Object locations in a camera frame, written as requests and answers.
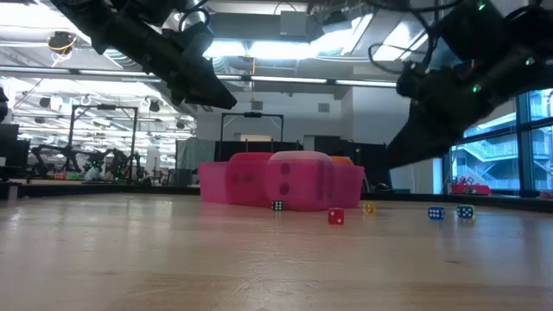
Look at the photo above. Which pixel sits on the black ceiling sensor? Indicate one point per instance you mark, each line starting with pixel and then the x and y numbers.
pixel 60 41

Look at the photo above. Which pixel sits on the black monitor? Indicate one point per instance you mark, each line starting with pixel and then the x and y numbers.
pixel 10 142

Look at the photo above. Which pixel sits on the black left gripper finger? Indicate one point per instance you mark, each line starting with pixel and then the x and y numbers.
pixel 181 95
pixel 211 86

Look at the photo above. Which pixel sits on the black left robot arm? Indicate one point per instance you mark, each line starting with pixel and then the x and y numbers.
pixel 86 13

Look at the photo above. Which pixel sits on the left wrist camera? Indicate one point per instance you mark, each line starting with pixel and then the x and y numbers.
pixel 198 39

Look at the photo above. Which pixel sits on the black table frame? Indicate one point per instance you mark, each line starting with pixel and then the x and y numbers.
pixel 108 193

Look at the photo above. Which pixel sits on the black cabinet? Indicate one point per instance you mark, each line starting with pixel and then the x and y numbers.
pixel 332 144

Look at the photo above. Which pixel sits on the glass window wall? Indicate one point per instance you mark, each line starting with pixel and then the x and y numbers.
pixel 492 160

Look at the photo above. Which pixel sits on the large orange foam die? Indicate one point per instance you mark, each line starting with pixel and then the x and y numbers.
pixel 342 160

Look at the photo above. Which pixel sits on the small red die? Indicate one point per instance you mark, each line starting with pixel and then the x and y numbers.
pixel 335 216

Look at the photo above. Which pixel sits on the grey fabric cover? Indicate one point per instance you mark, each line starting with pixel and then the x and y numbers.
pixel 194 151

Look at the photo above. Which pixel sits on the black partition wall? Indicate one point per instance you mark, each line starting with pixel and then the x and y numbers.
pixel 259 147

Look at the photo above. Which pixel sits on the ceiling light bar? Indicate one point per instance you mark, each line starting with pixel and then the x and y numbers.
pixel 285 79

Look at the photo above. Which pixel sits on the small yellow die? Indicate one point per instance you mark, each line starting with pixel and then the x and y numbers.
pixel 368 208

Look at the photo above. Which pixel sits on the large pink foam die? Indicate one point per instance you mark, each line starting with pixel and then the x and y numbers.
pixel 302 181

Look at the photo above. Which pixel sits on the pink translucent plastic bin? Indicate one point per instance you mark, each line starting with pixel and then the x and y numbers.
pixel 211 185

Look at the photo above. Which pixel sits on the small black dome object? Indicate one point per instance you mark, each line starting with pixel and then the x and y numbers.
pixel 382 188

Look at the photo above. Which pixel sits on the black hanging spotlight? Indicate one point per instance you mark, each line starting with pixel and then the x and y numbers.
pixel 154 105

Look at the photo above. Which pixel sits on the small blue die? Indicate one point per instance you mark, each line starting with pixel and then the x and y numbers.
pixel 436 213
pixel 465 211

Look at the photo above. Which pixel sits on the background black robot arm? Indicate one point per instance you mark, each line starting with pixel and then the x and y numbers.
pixel 116 164
pixel 56 157

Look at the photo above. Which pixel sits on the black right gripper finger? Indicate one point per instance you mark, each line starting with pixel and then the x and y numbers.
pixel 423 138

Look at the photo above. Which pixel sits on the red background machine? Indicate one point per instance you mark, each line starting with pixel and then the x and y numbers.
pixel 468 189

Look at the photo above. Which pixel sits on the black gantry frame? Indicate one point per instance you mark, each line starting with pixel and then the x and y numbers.
pixel 103 106
pixel 252 115

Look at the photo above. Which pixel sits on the black panel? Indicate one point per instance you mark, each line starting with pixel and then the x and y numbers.
pixel 376 168

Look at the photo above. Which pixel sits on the small green die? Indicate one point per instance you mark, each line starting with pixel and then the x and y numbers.
pixel 277 205

